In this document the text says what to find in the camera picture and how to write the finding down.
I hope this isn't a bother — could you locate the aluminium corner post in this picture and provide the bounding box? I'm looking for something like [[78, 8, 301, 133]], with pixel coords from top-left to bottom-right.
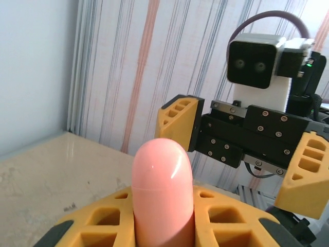
[[67, 0, 88, 134]]

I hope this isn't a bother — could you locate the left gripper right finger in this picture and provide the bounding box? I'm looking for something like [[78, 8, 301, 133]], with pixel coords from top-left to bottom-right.
[[192, 184, 291, 247]]

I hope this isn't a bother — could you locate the pink earbud charging case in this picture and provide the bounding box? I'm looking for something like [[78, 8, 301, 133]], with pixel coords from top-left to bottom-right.
[[131, 138, 196, 247]]

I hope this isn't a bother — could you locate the aluminium side rail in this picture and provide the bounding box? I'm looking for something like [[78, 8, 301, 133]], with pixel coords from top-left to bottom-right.
[[236, 184, 280, 210]]

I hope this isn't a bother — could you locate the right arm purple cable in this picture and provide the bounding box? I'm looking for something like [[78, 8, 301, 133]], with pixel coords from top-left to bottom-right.
[[226, 10, 311, 61]]

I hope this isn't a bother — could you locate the black gripper wire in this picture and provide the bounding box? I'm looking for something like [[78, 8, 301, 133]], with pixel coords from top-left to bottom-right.
[[244, 161, 277, 179]]

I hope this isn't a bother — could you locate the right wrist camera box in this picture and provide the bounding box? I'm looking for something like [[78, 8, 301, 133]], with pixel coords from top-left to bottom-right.
[[226, 32, 316, 113]]

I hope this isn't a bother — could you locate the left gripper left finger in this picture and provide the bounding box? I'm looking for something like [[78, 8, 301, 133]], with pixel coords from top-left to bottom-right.
[[33, 185, 137, 247]]

